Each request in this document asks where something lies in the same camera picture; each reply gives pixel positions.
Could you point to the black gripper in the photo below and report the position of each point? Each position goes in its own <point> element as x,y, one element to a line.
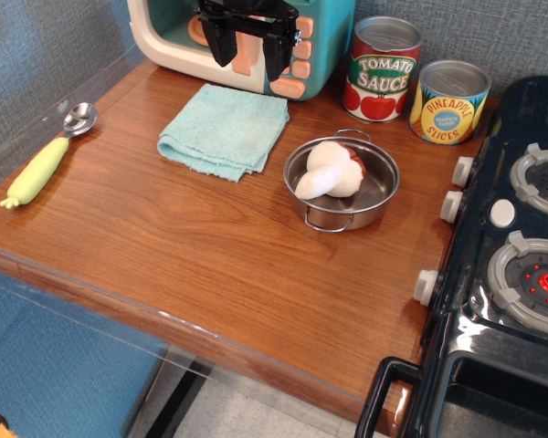
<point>274,21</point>

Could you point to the white plush mushroom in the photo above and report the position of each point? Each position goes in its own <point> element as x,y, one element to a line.
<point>333,169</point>

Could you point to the light blue folded towel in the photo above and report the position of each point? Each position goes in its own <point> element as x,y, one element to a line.
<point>224,132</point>

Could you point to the teal toy microwave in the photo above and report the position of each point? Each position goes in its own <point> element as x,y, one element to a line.
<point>170,35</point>

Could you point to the tomato sauce can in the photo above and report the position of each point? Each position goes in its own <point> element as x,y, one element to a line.
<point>383,60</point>

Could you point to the small steel pan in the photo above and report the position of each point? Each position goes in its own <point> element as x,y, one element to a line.
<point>334,215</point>

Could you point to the pineapple slices can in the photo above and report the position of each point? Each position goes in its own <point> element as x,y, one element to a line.
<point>450,96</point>

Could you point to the black toy stove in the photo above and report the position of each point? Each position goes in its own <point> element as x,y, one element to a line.
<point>484,367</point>

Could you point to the spoon with green handle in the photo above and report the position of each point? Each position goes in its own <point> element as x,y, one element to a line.
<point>30,182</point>

